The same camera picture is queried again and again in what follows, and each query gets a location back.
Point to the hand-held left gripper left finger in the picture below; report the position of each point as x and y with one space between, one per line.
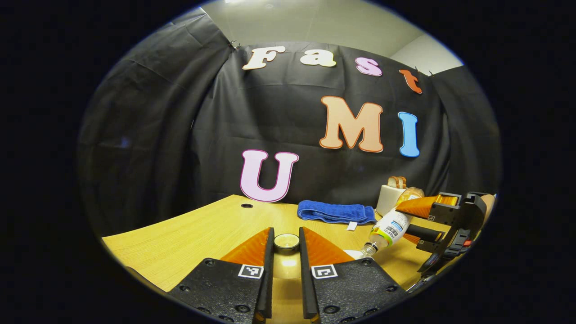
268 279

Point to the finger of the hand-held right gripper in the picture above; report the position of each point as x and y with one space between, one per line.
427 234
423 206

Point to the labelled plastic water bottle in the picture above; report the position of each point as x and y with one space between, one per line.
391 227

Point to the blue folded towel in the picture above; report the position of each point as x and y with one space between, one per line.
335 211

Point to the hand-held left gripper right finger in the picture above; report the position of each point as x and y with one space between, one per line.
305 279

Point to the cream toaster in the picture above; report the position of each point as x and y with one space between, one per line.
387 200

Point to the black backdrop cloth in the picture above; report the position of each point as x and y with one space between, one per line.
180 135

